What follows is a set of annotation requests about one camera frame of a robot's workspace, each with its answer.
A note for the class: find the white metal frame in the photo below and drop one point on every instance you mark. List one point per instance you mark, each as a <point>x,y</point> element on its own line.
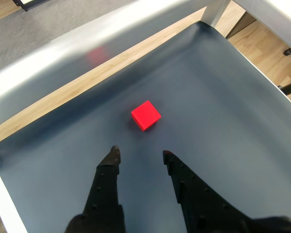
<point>51,55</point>

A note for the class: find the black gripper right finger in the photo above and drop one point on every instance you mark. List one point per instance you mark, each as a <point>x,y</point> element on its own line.
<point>198,206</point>

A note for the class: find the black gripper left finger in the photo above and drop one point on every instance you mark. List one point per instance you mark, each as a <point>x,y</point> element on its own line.
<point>104,189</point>

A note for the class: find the black caster wheel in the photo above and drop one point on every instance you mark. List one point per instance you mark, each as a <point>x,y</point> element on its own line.
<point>288,51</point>

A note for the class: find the dark grey mat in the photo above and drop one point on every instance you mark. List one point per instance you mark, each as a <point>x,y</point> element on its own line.
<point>208,109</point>

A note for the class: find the black furniture frame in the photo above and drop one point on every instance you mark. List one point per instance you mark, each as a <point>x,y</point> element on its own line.
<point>26,4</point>

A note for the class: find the red cube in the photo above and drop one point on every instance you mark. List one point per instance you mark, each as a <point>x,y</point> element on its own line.
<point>146,115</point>

